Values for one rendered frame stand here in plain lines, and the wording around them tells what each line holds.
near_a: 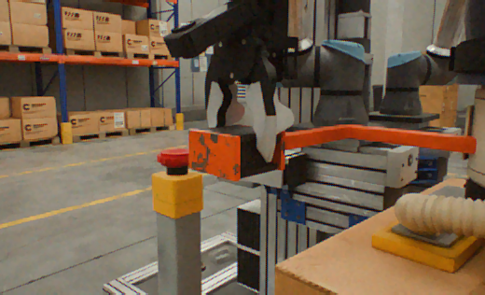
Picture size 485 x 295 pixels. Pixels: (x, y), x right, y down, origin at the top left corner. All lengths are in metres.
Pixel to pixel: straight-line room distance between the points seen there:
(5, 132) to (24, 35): 1.64
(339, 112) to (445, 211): 0.64
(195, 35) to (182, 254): 0.42
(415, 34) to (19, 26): 8.97
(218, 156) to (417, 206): 0.23
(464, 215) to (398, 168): 0.56
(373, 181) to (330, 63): 0.32
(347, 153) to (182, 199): 0.53
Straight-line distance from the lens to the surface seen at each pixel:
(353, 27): 1.35
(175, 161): 0.66
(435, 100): 8.25
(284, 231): 1.47
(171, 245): 0.71
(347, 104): 1.07
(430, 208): 0.47
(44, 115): 7.67
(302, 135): 0.55
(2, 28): 7.50
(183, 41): 0.40
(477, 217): 0.46
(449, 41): 1.58
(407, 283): 0.47
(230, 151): 0.42
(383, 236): 0.53
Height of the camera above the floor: 1.16
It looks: 9 degrees down
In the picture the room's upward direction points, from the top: straight up
